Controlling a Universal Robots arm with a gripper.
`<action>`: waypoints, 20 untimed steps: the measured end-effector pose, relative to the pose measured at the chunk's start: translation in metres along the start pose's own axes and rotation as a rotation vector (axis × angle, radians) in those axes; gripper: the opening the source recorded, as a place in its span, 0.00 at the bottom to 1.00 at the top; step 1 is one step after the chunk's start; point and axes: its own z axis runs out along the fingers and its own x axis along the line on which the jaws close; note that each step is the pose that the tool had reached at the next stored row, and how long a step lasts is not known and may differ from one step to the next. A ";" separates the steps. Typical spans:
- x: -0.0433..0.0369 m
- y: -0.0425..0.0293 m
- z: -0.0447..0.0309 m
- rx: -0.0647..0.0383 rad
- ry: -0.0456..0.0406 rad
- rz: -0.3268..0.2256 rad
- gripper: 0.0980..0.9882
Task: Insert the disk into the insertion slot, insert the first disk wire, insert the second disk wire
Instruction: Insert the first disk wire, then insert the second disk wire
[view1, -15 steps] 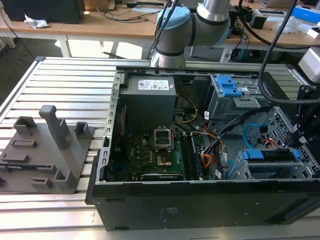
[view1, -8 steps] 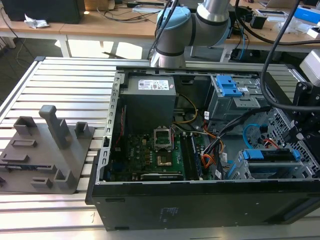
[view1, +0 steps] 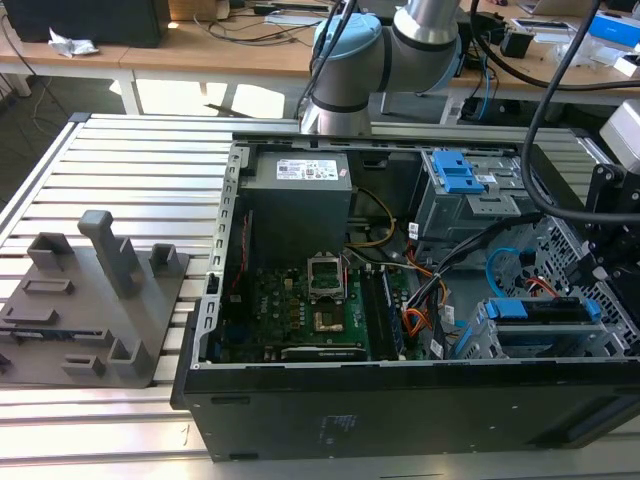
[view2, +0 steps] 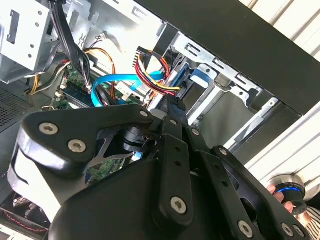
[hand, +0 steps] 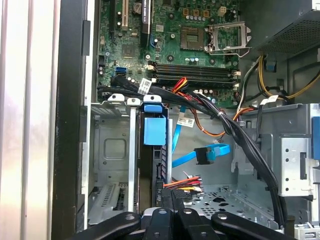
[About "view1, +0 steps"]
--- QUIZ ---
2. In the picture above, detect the metal disk bay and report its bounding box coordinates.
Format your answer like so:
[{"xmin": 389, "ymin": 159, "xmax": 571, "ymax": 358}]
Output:
[{"xmin": 452, "ymin": 294, "xmax": 627, "ymax": 359}]

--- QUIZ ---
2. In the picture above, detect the empty blue disk carrier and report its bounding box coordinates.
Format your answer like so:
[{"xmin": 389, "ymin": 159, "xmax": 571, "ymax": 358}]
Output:
[{"xmin": 431, "ymin": 149, "xmax": 487, "ymax": 196}]

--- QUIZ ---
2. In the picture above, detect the clear plastic bag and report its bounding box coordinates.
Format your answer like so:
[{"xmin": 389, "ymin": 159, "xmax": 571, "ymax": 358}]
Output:
[{"xmin": 556, "ymin": 31, "xmax": 617, "ymax": 67}]

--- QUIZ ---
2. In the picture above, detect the metal drive cage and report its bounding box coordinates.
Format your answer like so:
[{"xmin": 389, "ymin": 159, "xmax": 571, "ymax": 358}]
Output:
[{"xmin": 413, "ymin": 148, "xmax": 551, "ymax": 242}]

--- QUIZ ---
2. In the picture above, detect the blue cardboard box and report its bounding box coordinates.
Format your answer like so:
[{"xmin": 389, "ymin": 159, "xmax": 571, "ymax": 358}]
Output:
[{"xmin": 588, "ymin": 10, "xmax": 640, "ymax": 40}]

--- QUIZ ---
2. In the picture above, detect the flat white box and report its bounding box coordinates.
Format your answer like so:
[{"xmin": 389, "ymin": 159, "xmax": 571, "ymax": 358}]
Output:
[{"xmin": 509, "ymin": 17, "xmax": 581, "ymax": 45}]

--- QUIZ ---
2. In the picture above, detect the small black box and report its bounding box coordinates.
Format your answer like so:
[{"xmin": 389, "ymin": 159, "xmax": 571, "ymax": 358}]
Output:
[{"xmin": 500, "ymin": 27, "xmax": 536, "ymax": 60}]

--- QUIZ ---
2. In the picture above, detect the RAM stick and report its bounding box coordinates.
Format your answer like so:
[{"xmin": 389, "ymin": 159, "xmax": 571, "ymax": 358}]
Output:
[{"xmin": 381, "ymin": 269, "xmax": 405, "ymax": 359}]

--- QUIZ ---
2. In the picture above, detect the black open PC case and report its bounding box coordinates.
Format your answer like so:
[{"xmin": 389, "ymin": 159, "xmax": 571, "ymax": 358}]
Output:
[{"xmin": 169, "ymin": 130, "xmax": 640, "ymax": 464}]

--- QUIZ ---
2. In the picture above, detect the metal socket cover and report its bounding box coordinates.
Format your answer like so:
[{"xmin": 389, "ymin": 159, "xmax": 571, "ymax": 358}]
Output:
[{"xmin": 306, "ymin": 255, "xmax": 348, "ymax": 302}]

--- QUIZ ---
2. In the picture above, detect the CPU socket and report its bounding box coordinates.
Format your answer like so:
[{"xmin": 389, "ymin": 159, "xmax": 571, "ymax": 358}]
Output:
[{"xmin": 312, "ymin": 303, "xmax": 347, "ymax": 337}]

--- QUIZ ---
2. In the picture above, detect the grey power supply unit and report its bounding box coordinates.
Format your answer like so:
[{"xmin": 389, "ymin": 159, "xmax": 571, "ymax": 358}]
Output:
[{"xmin": 238, "ymin": 152, "xmax": 354, "ymax": 254}]

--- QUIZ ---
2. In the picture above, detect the black graphics card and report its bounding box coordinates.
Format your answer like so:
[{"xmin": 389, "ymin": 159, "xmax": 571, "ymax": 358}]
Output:
[{"xmin": 279, "ymin": 344, "xmax": 371, "ymax": 363}]

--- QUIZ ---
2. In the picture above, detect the green motherboard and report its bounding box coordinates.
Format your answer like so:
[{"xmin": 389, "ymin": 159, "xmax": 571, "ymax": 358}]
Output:
[{"xmin": 219, "ymin": 264, "xmax": 426, "ymax": 362}]

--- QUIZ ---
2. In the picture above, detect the wooden desk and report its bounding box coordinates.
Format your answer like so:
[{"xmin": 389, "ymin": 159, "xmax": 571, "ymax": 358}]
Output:
[{"xmin": 0, "ymin": 0, "xmax": 640, "ymax": 107}]

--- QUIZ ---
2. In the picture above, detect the grey parts rack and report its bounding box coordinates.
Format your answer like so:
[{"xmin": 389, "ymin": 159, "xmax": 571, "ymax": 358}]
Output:
[{"xmin": 0, "ymin": 209, "xmax": 192, "ymax": 389}]

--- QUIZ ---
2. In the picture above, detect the large black box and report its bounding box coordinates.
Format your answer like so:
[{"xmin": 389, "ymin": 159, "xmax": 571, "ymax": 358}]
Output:
[{"xmin": 2, "ymin": 0, "xmax": 169, "ymax": 49}]

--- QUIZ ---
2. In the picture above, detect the crumpled white paper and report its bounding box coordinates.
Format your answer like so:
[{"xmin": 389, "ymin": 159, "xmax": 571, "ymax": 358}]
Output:
[{"xmin": 47, "ymin": 27, "xmax": 100, "ymax": 57}]

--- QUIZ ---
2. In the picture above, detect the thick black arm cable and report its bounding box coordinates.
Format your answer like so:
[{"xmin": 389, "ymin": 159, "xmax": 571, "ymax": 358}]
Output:
[{"xmin": 519, "ymin": 0, "xmax": 640, "ymax": 224}]

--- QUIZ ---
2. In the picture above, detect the blue disk wire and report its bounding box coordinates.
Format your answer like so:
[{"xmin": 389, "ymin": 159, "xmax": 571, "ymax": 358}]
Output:
[{"xmin": 486, "ymin": 244, "xmax": 527, "ymax": 302}]

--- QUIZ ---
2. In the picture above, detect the black wire bundle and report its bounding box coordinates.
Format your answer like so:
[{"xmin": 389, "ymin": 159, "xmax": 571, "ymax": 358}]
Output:
[{"xmin": 432, "ymin": 212, "xmax": 544, "ymax": 281}]

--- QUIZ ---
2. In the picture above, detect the hanging blue cable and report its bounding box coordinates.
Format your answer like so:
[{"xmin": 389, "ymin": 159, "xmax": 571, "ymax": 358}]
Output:
[{"xmin": 477, "ymin": 54, "xmax": 495, "ymax": 122}]

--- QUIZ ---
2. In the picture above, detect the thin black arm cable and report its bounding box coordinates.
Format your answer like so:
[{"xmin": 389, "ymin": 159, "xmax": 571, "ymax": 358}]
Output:
[{"xmin": 468, "ymin": 0, "xmax": 640, "ymax": 92}]

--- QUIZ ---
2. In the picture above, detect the orange yellow wire bundle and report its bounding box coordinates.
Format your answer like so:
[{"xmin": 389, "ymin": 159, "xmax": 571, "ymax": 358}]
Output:
[{"xmin": 402, "ymin": 277, "xmax": 449, "ymax": 338}]

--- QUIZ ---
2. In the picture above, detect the yellow black wire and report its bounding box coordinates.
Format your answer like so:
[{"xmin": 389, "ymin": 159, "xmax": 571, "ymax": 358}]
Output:
[{"xmin": 348, "ymin": 187, "xmax": 397, "ymax": 249}]

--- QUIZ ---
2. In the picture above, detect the red wire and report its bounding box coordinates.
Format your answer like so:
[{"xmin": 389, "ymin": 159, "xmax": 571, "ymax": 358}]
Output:
[{"xmin": 233, "ymin": 209, "xmax": 253, "ymax": 301}]

